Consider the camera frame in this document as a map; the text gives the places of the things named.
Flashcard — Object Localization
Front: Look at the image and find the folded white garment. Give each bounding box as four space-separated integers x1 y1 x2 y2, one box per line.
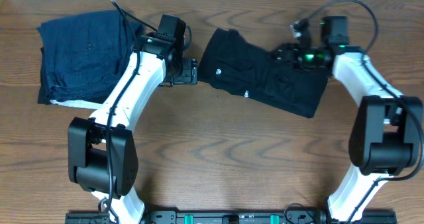
50 99 101 110

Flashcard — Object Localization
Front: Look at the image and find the folded black garment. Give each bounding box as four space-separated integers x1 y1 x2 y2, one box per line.
37 47 111 106

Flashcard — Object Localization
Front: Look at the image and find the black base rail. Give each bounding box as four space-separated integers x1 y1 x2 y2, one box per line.
65 209 398 224

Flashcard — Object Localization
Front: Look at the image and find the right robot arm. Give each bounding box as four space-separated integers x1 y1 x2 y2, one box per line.
275 16 423 223

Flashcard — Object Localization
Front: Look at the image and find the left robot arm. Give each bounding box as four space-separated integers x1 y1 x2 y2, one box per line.
66 15 197 223

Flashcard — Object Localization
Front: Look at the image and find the small looped black cable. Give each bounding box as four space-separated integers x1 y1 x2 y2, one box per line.
283 202 319 224

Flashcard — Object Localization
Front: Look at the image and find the black polo shirt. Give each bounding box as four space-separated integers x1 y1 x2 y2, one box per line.
198 28 328 118

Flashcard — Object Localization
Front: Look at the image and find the folded dark blue garment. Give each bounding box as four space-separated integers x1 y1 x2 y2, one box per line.
37 10 144 98

